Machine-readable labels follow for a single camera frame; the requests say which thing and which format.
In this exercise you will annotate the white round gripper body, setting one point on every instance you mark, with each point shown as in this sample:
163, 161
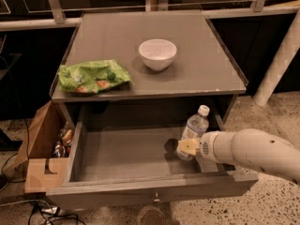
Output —
206, 147

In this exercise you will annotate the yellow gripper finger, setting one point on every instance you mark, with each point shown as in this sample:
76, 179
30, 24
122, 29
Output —
190, 147

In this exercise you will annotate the clear plastic water bottle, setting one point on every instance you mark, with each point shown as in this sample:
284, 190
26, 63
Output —
197, 124

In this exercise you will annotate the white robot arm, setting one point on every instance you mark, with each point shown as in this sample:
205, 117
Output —
249, 148

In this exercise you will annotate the metal drawer knob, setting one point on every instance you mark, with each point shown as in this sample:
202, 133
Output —
157, 199

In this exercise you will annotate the open grey top drawer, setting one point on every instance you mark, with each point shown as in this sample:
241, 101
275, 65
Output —
124, 158

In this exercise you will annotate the grey wooden cabinet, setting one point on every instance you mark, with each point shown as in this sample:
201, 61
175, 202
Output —
145, 70

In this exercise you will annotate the white ceramic bowl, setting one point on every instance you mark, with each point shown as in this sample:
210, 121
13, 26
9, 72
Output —
157, 54

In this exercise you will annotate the green snack bag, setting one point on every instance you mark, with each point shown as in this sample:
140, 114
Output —
92, 77

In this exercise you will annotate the snack packets in box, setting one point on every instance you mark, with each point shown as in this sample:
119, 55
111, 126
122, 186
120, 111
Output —
62, 146

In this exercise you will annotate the brown cardboard box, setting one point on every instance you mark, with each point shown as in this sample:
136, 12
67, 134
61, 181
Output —
43, 170

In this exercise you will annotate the white cylindrical post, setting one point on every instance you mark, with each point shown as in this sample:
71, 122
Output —
286, 52

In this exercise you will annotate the metal railing frame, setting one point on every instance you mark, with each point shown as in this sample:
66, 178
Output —
41, 14

